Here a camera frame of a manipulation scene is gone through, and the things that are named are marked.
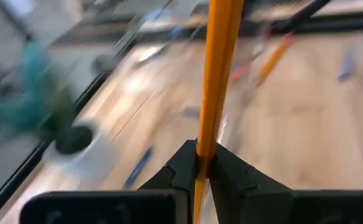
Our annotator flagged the dark blue pen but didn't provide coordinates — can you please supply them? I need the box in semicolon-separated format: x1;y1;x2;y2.
123;145;154;190

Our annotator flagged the grey purple pen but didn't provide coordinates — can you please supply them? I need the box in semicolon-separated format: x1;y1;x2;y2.
337;42;360;82

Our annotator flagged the green plant in white pot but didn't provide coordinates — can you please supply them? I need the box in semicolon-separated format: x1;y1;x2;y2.
0;39;121;186

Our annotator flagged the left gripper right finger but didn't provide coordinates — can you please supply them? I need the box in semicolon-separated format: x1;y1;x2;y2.
208;142;363;224

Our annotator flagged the orange pencil with eraser cap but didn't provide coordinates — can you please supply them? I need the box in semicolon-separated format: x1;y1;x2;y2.
255;32;296;87
192;0;245;224
229;60;252;85

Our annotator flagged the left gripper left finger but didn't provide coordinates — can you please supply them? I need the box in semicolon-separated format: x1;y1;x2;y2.
18;139;198;224

